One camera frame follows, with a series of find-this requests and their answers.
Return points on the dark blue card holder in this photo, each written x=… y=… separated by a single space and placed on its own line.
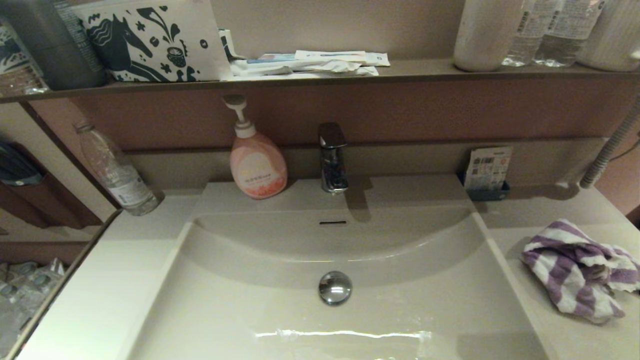
x=487 y=194

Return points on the crumpled white plastic wrapper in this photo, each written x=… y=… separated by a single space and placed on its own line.
x=310 y=69

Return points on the white ribbed container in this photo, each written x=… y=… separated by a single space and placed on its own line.
x=612 y=35

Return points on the white box with horse print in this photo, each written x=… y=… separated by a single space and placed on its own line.
x=150 y=45

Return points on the chrome drain stopper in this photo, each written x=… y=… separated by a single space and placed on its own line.
x=335 y=288

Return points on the purple white striped towel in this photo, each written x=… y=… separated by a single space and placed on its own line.
x=565 y=280

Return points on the white toothbrush packet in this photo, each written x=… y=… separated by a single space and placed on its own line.
x=345 y=56

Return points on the shrink-wrapped water bottle pack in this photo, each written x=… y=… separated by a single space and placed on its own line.
x=25 y=295

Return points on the clear labelled water bottle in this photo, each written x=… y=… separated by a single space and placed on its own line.
x=565 y=35
x=525 y=40

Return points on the brown wall shelf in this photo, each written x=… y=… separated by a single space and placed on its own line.
x=425 y=70

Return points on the white cylindrical cup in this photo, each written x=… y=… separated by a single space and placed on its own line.
x=485 y=35

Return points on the pink soap pump bottle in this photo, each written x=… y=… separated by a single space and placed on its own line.
x=257 y=170

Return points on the chrome faucet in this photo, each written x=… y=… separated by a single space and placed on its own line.
x=334 y=170

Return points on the white ceramic sink basin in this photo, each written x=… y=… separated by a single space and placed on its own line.
x=280 y=320

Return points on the small white printed packet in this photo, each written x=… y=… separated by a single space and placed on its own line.
x=227 y=45

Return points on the clear bottle with white label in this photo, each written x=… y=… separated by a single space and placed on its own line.
x=122 y=180

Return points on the dark grey cylindrical bottle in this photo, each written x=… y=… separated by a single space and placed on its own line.
x=45 y=45

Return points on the blue white sachet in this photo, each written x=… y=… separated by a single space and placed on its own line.
x=272 y=58

